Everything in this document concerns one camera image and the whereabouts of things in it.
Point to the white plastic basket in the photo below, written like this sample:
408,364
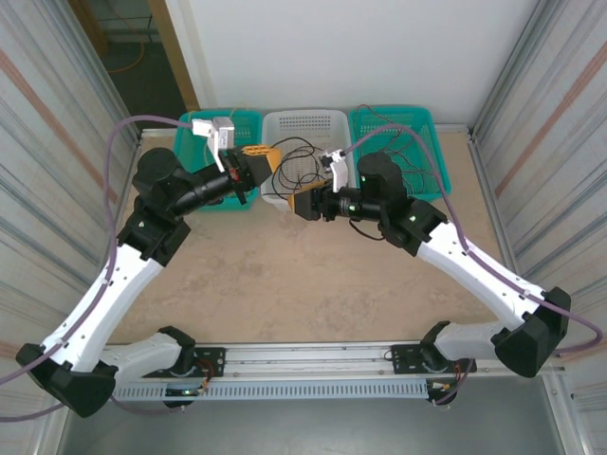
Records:
308,118

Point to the teal plastic basket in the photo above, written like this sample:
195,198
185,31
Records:
189,142
427,118

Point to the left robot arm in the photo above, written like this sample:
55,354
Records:
118,284

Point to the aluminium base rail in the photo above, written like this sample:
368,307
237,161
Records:
308,360

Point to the wooden door frame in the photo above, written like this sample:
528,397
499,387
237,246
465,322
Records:
175,57

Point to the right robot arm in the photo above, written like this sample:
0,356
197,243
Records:
474,270

